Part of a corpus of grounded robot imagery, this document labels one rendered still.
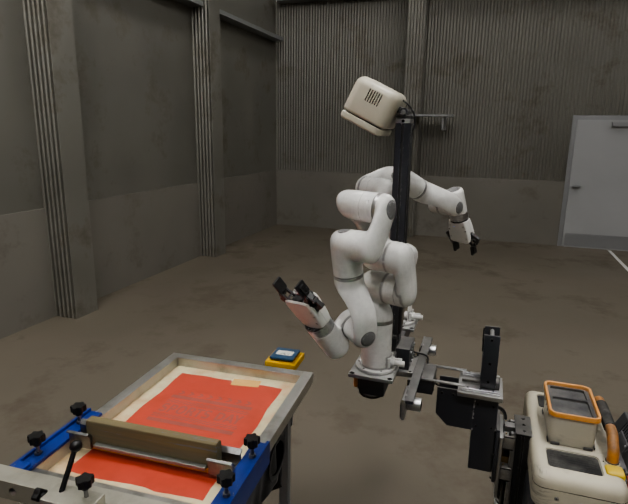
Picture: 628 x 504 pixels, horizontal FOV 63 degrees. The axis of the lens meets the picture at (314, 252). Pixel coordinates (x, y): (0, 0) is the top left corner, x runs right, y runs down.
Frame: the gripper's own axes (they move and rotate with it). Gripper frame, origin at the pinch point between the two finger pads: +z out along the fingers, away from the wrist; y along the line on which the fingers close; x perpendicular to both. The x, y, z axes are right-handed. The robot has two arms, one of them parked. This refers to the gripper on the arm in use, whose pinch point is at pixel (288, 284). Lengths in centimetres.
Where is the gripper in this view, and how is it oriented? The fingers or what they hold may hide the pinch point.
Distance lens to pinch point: 136.7
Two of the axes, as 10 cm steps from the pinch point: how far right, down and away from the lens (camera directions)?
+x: -5.5, 7.0, -4.5
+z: -5.0, -7.1, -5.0
